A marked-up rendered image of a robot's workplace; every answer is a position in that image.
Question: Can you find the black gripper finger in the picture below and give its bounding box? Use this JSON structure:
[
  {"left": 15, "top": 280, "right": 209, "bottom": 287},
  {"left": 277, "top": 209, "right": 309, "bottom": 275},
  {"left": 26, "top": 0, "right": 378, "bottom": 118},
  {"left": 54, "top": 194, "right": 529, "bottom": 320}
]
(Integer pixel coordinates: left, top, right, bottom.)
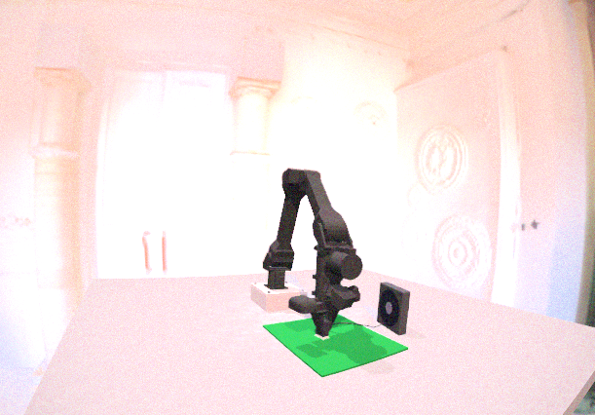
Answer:
[
  {"left": 324, "top": 303, "right": 341, "bottom": 330},
  {"left": 310, "top": 309, "right": 328, "bottom": 333}
]

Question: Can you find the green circuit board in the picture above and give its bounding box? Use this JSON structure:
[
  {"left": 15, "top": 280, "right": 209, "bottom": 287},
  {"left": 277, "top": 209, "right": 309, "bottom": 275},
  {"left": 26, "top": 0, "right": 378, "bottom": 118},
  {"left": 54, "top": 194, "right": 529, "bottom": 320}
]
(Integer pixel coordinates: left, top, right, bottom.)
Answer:
[{"left": 262, "top": 314, "right": 408, "bottom": 378}]

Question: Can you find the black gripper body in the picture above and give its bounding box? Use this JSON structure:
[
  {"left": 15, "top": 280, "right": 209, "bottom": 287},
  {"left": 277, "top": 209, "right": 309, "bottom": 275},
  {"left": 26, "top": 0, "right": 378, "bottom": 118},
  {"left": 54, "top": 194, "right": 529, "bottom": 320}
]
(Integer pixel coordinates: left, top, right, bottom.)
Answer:
[{"left": 288, "top": 272, "right": 343, "bottom": 315}]

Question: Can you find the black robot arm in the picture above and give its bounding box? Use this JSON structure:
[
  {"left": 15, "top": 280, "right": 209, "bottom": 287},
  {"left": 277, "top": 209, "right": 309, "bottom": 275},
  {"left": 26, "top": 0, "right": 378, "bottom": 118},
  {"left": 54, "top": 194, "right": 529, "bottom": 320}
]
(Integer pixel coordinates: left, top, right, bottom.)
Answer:
[{"left": 263, "top": 168, "right": 363, "bottom": 310}]

